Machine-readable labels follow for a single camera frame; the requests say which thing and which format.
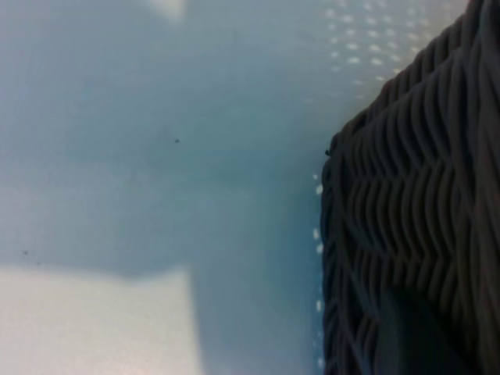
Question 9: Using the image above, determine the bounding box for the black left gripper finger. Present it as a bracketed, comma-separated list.
[374, 300, 473, 375]

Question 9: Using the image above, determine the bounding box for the dark brown wicker basket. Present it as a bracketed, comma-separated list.
[319, 0, 500, 375]

